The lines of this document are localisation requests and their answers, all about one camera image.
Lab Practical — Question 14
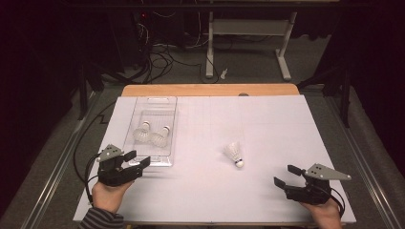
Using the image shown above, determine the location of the long black floor cable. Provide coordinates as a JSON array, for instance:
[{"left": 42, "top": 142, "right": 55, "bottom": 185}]
[{"left": 73, "top": 100, "right": 118, "bottom": 184}]

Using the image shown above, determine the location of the white metal desk frame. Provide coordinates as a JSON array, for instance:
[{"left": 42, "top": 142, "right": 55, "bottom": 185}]
[{"left": 204, "top": 10, "right": 299, "bottom": 81}]

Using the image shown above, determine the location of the tangle of black cables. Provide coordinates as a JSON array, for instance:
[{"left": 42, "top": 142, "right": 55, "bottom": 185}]
[{"left": 133, "top": 9, "right": 221, "bottom": 84}]

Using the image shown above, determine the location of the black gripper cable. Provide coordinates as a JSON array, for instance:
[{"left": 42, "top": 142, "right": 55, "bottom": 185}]
[
  {"left": 84, "top": 153, "right": 101, "bottom": 204},
  {"left": 330, "top": 187, "right": 347, "bottom": 219}
]

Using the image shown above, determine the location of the person's right hand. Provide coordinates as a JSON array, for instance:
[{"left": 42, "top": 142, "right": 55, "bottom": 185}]
[{"left": 300, "top": 198, "right": 344, "bottom": 229}]

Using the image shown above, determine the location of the black metal stand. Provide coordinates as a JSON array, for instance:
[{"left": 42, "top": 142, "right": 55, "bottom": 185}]
[
  {"left": 75, "top": 61, "right": 106, "bottom": 121},
  {"left": 297, "top": 65, "right": 352, "bottom": 129}
]

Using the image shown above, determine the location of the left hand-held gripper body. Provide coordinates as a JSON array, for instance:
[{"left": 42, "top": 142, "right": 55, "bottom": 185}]
[{"left": 96, "top": 144, "right": 143, "bottom": 187}]

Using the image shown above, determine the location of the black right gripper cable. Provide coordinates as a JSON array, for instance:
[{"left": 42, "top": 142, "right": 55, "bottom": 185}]
[{"left": 330, "top": 187, "right": 347, "bottom": 219}]

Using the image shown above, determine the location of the person's left hand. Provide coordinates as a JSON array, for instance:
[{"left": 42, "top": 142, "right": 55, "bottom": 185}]
[{"left": 91, "top": 180, "right": 135, "bottom": 215}]

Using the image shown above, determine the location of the dark equipment box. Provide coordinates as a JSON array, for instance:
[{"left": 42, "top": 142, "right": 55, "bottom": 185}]
[{"left": 106, "top": 9, "right": 154, "bottom": 70}]

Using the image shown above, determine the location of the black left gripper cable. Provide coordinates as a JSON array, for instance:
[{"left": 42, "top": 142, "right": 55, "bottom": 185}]
[{"left": 84, "top": 153, "right": 101, "bottom": 204}]

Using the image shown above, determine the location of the white feather shuttlecock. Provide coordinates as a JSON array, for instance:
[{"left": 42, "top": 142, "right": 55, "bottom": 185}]
[
  {"left": 223, "top": 141, "right": 245, "bottom": 169},
  {"left": 132, "top": 120, "right": 152, "bottom": 143},
  {"left": 150, "top": 125, "right": 173, "bottom": 149}
]

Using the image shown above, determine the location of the metal floor rail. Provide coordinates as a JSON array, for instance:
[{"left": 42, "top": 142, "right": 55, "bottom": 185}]
[
  {"left": 23, "top": 92, "right": 103, "bottom": 229},
  {"left": 324, "top": 94, "right": 405, "bottom": 229}
]

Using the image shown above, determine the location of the clear plastic tray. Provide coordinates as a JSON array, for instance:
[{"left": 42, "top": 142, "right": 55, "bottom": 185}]
[{"left": 122, "top": 95, "right": 179, "bottom": 168}]

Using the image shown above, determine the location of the white table cover sheet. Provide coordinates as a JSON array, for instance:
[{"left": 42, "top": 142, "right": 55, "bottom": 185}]
[{"left": 73, "top": 94, "right": 357, "bottom": 223}]

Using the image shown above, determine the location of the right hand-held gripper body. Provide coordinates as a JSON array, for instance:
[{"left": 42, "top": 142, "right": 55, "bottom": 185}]
[{"left": 283, "top": 162, "right": 353, "bottom": 206}]

